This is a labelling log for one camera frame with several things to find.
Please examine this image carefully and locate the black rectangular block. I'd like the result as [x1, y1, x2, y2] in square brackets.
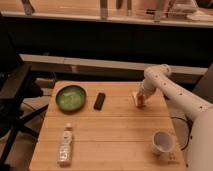
[94, 93, 106, 110]

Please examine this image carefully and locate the clear plastic bottle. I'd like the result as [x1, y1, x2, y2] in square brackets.
[57, 123, 73, 167]

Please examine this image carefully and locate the black cable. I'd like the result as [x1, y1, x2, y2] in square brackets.
[170, 115, 192, 151]

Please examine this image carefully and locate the green bowl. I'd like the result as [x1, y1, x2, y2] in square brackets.
[55, 85, 86, 112]

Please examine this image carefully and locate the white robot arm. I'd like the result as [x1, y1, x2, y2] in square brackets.
[135, 64, 213, 171]

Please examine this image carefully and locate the black office chair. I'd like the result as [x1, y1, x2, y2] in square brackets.
[0, 17, 47, 171]

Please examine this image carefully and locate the white paper cup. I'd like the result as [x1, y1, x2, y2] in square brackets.
[151, 131, 174, 156]

